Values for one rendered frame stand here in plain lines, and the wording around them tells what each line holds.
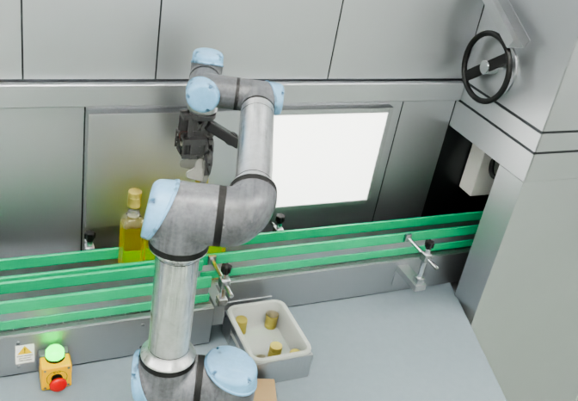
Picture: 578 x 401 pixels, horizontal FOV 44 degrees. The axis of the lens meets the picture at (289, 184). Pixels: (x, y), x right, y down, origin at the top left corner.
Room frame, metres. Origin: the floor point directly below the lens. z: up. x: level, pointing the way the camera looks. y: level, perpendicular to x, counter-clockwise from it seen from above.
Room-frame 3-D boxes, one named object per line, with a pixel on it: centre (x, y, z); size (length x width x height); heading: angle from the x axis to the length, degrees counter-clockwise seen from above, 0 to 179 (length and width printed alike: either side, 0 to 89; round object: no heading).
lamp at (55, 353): (1.27, 0.48, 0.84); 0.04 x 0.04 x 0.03
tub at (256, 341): (1.50, -0.02, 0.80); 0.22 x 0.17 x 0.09; 29
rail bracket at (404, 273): (1.83, -0.43, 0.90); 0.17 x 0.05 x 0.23; 29
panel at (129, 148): (1.82, 0.13, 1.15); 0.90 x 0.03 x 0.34; 119
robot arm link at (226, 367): (1.15, 0.05, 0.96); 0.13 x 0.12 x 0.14; 97
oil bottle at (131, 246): (1.54, 0.38, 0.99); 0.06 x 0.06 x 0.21; 28
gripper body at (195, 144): (1.61, 0.25, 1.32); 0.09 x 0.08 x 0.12; 118
